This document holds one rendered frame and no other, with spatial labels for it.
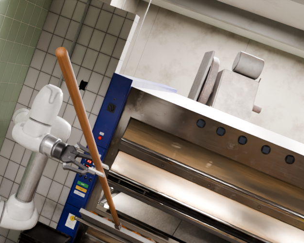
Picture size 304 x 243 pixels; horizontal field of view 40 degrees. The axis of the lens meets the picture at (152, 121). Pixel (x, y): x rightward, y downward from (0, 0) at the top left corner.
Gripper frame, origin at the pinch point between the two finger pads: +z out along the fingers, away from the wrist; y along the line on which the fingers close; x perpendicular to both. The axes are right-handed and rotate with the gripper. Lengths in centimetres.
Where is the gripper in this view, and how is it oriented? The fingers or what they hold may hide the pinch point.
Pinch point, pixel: (98, 168)
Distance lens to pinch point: 176.9
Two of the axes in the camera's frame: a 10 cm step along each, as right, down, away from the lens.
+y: -4.3, 8.0, -4.1
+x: -0.1, -4.6, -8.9
